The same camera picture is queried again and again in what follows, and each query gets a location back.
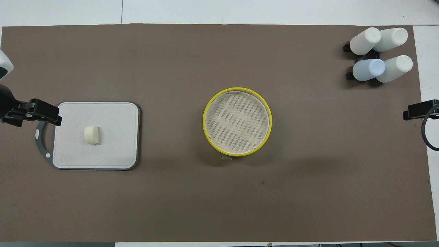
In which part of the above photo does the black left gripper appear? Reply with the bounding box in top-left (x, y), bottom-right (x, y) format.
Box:
top-left (0, 84), bottom-right (62, 127)

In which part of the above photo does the white steamed bun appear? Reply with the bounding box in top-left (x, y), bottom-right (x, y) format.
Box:
top-left (84, 126), bottom-right (100, 145)

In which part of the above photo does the yellow rim bamboo steamer lid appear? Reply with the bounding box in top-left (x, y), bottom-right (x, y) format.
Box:
top-left (203, 87), bottom-right (273, 157)

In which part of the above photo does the white plastic cup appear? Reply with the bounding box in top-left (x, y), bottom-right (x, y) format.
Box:
top-left (376, 55), bottom-right (413, 83)
top-left (349, 27), bottom-right (382, 56)

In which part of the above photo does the light blue plastic cup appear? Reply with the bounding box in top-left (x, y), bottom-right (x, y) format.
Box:
top-left (352, 59), bottom-right (386, 82)

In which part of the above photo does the white cup with blue rim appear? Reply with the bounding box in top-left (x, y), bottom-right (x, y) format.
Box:
top-left (373, 28), bottom-right (408, 52)

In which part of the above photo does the white cutting board grey rim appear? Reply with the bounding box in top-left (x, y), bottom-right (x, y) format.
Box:
top-left (36, 101), bottom-right (141, 171)

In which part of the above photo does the black cup rack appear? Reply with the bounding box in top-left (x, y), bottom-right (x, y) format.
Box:
top-left (343, 42), bottom-right (382, 81)

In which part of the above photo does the brown table mat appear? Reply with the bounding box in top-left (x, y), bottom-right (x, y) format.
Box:
top-left (0, 23), bottom-right (437, 243)

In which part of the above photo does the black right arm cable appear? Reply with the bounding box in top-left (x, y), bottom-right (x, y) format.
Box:
top-left (422, 105), bottom-right (439, 152)

